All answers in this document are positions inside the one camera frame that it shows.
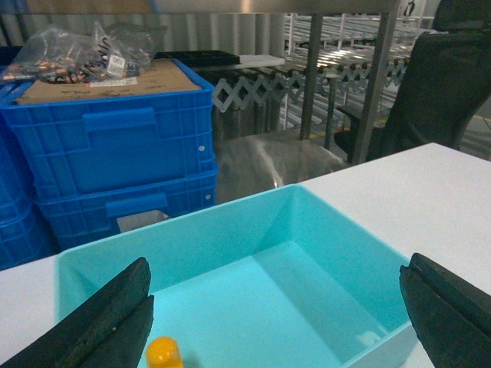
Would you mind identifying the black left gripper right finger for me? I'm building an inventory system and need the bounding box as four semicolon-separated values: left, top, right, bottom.
399;253;490;367

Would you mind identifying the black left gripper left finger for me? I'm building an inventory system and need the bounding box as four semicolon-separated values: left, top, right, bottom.
1;257;154;367

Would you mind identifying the yellow two-stud toy block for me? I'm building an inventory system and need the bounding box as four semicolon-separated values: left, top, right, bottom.
145;337;184;368

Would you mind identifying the blue crate lower right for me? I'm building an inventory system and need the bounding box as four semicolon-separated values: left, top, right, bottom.
37;162;219;250

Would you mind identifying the blue crate stack far left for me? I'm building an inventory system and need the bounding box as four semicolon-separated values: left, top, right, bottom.
1;119;60;270

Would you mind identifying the teal plastic bin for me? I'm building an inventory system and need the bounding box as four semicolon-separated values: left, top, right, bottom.
55;185;417;367

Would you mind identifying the blue crate upper right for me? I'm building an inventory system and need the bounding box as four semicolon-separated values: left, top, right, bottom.
1;60;215;199

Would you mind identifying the black office chair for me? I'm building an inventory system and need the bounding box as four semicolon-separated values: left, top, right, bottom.
333;0;491;163

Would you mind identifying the brown cardboard sheet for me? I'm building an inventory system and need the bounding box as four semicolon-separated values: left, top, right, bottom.
15;59;200;105

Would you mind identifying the grey expandable roller conveyor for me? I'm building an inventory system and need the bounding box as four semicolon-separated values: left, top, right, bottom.
211;60;411;113

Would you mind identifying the clear bag of batteries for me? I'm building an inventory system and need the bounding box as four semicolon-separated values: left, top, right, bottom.
1;21;167;85

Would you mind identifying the black plastic tray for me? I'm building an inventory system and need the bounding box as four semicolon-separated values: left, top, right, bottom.
154;50;240;67

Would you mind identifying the white foam board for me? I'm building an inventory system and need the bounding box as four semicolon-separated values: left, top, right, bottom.
239;54;285;67

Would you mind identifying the steel table frame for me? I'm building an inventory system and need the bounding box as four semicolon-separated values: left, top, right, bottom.
153;0;402;166

